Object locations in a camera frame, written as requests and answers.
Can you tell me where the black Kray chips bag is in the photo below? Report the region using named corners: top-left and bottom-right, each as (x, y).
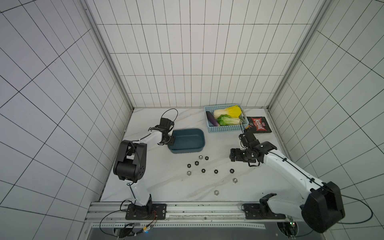
top-left (247, 117), bottom-right (272, 134)

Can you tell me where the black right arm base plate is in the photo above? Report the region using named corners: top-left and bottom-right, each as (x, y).
top-left (241, 193), bottom-right (286, 220)

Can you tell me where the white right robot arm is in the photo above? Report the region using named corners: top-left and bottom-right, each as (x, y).
top-left (230, 132), bottom-right (346, 233)

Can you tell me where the purple eggplant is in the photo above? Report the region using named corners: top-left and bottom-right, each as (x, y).
top-left (206, 111), bottom-right (220, 127)

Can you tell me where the green lettuce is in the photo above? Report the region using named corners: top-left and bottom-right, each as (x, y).
top-left (217, 115), bottom-right (242, 126)

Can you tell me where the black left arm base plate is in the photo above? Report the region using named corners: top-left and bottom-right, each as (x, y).
top-left (125, 204), bottom-right (167, 221)

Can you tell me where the light blue perforated basket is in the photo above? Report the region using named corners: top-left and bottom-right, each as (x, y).
top-left (204, 104), bottom-right (249, 133)

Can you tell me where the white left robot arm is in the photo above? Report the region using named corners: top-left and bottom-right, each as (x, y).
top-left (113, 117), bottom-right (175, 207)

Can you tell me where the yellow napa cabbage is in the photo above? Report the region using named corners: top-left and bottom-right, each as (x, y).
top-left (214, 105), bottom-right (242, 119)

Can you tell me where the dark teal storage box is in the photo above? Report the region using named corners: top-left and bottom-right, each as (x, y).
top-left (168, 128), bottom-right (206, 154)

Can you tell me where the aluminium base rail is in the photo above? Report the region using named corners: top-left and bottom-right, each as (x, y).
top-left (79, 200), bottom-right (326, 240)

